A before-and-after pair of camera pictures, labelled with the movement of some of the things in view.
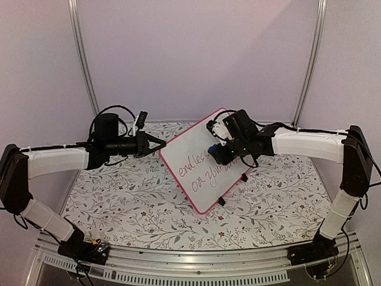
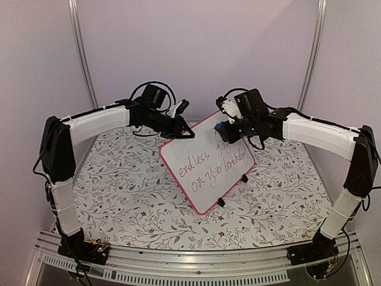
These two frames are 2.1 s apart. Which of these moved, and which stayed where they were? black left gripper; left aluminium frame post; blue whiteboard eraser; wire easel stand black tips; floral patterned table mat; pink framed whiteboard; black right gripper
Moved: blue whiteboard eraser; black left gripper; black right gripper
Stayed: left aluminium frame post; wire easel stand black tips; floral patterned table mat; pink framed whiteboard
